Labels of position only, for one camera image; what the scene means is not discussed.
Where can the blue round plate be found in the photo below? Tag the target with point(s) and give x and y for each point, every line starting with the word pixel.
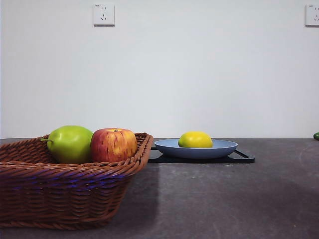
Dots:
pixel 194 153

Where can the small green vegetable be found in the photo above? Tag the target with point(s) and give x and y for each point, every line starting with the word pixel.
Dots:
pixel 316 136

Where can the black flat tray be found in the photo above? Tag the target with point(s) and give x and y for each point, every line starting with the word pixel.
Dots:
pixel 245 159

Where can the green apple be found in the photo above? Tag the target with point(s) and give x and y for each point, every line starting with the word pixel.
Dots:
pixel 69 144

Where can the brown wicker basket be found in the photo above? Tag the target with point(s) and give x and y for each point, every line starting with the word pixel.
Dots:
pixel 62 194

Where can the red apple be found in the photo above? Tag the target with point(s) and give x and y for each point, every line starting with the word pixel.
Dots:
pixel 112 145

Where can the yellow lemon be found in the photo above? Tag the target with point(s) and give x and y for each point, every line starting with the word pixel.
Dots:
pixel 195 140

